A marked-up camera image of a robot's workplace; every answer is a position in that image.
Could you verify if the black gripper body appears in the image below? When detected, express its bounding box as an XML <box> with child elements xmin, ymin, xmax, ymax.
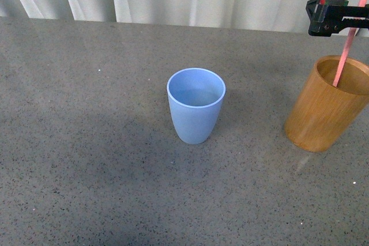
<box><xmin>306</xmin><ymin>0</ymin><xmax>368</xmax><ymax>37</ymax></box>

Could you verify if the pink chopstick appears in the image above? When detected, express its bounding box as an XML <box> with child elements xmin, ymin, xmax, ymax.
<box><xmin>333</xmin><ymin>0</ymin><xmax>367</xmax><ymax>87</ymax></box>

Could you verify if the brown bamboo chopstick holder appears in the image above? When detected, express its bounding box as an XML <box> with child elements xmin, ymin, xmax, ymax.
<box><xmin>284</xmin><ymin>55</ymin><xmax>368</xmax><ymax>152</ymax></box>

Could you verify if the blue plastic cup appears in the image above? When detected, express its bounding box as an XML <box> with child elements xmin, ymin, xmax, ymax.
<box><xmin>167</xmin><ymin>68</ymin><xmax>226</xmax><ymax>145</ymax></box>

